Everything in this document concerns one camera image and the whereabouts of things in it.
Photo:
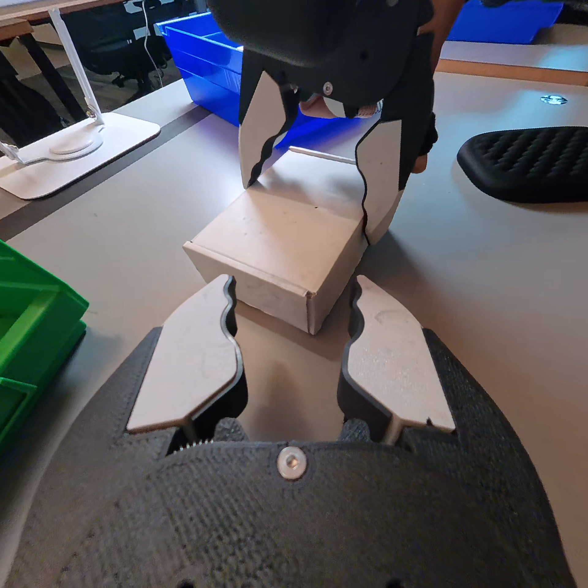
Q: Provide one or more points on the grey desk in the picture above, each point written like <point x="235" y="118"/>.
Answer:
<point x="459" y="298"/>

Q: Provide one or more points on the wood-edged grey table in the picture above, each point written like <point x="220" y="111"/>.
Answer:
<point x="505" y="57"/>

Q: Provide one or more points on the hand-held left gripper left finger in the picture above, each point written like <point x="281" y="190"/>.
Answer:
<point x="188" y="363"/>

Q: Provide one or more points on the blue plastic bin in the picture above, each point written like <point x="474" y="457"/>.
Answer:
<point x="202" y="69"/>
<point x="496" y="23"/>

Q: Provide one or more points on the black wrist rest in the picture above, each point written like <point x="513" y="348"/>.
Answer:
<point x="528" y="160"/>

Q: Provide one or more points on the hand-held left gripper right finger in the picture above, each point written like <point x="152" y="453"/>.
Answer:
<point x="395" y="363"/>

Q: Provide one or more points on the green plastic bin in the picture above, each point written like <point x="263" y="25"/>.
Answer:
<point x="27" y="330"/>

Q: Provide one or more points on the wooden table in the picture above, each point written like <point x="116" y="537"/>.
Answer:
<point x="27" y="13"/>

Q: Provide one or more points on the white cardboard mailer box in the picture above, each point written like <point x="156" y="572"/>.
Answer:
<point x="275" y="248"/>

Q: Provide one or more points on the black office chair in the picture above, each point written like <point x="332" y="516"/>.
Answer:
<point x="119" y="50"/>

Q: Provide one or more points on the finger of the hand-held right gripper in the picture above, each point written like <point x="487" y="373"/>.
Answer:
<point x="259" y="128"/>
<point x="381" y="183"/>

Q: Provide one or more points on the person's right hand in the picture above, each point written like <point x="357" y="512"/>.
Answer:
<point x="443" y="27"/>

